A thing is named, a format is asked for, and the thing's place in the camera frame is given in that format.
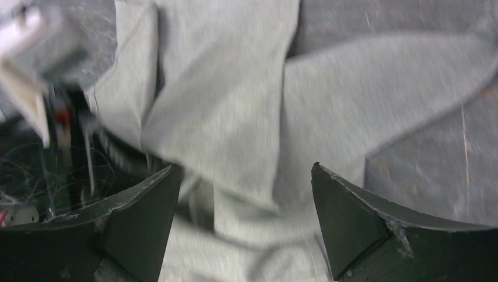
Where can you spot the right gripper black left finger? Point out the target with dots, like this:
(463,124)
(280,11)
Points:
(130,228)

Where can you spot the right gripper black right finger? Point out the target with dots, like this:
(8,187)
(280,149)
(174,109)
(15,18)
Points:
(369,238)

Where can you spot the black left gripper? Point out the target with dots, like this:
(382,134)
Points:
(83,175)

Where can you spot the grey cloth napkin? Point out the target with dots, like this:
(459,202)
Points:
(398,98)

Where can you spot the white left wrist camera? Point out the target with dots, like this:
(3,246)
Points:
(37,47)

